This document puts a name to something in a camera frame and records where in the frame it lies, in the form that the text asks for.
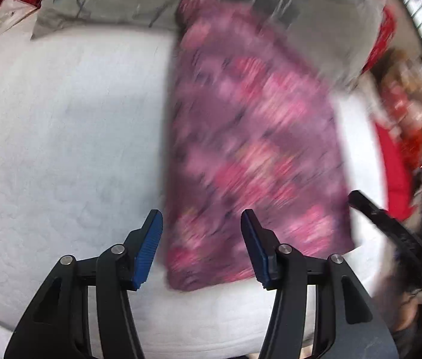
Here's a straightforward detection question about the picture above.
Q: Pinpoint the purple pink floral garment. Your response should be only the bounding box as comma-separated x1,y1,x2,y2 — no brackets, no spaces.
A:
165,0,355,291

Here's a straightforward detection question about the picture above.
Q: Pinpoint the white quilted bedspread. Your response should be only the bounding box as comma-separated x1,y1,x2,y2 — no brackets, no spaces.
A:
0,16,388,358

